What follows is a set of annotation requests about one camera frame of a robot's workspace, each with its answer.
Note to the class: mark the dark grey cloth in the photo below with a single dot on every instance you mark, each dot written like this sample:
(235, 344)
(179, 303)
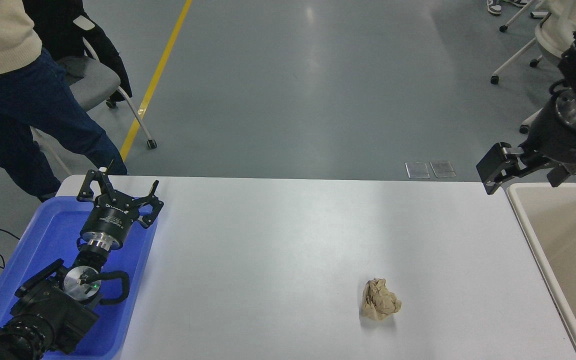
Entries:
(73, 65)

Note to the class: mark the white office chair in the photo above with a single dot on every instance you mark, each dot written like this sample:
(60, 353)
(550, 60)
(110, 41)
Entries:
(550, 35)

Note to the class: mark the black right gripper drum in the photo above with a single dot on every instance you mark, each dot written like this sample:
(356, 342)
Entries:
(558, 142)

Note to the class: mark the person's white shoe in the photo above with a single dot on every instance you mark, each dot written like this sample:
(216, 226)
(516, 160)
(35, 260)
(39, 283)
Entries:
(494, 7)
(519, 2)

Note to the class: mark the white rolling chair legs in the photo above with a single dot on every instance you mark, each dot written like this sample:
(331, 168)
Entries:
(515, 17)

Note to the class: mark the blue plastic tray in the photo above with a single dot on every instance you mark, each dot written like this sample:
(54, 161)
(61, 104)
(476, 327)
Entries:
(53, 235)

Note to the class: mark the black jacket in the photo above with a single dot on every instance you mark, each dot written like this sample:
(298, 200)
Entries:
(63, 25)

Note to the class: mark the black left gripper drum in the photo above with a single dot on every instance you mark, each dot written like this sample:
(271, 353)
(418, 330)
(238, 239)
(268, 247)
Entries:
(108, 220)

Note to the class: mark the tan paper ball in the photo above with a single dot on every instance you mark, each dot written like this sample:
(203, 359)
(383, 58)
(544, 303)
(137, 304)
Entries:
(380, 300)

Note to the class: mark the person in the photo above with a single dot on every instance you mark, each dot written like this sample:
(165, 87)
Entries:
(13, 100)

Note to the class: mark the clear floor plate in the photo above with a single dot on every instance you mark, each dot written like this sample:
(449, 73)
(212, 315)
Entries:
(417, 170)
(443, 169)

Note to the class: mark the grey chair with white legs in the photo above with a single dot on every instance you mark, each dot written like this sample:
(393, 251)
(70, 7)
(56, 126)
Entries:
(93, 85)

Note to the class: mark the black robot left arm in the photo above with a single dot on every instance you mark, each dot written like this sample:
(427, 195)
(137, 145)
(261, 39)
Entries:
(43, 310)

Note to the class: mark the large pale bin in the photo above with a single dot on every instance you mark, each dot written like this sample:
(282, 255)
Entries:
(568, 240)

